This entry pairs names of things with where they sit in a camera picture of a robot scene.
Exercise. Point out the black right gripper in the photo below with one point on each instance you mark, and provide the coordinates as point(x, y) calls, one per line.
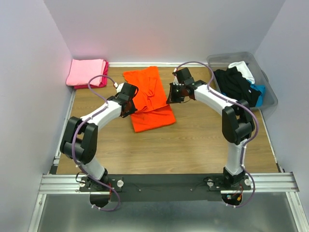
point(171, 98)

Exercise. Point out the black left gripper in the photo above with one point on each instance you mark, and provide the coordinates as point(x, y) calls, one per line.
point(132, 110)

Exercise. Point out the orange t shirt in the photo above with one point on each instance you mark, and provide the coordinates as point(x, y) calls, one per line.
point(152, 110)

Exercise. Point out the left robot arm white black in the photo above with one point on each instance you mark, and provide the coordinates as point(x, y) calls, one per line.
point(80, 138)

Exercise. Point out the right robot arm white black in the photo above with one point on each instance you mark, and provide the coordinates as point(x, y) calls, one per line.
point(239, 124)

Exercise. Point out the black shirt in bin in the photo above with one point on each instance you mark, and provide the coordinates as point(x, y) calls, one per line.
point(233, 85)

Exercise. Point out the folded light pink shirt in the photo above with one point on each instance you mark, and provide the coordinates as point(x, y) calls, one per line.
point(81, 71)

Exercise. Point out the clear plastic bin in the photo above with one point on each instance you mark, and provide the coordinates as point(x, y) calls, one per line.
point(222, 61)

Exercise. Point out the white shirt in bin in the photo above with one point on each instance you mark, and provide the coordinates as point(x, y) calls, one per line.
point(244, 70)

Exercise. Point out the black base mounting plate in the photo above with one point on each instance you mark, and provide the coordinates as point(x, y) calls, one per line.
point(163, 188)

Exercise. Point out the blue shirt in bin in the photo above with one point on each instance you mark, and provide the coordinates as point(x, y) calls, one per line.
point(257, 94)

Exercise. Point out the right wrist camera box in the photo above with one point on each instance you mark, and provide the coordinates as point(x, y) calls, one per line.
point(183, 77)

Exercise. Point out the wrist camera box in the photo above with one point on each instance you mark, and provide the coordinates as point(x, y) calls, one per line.
point(127, 89)
point(183, 77)

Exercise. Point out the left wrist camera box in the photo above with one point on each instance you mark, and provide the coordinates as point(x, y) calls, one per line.
point(127, 89)

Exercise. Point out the aluminium front rail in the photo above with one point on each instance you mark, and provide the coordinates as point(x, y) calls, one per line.
point(264, 183)

